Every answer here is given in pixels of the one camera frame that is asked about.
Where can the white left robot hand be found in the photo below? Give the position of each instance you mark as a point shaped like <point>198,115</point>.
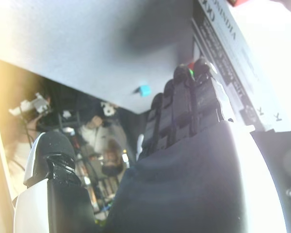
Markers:
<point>174,184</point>

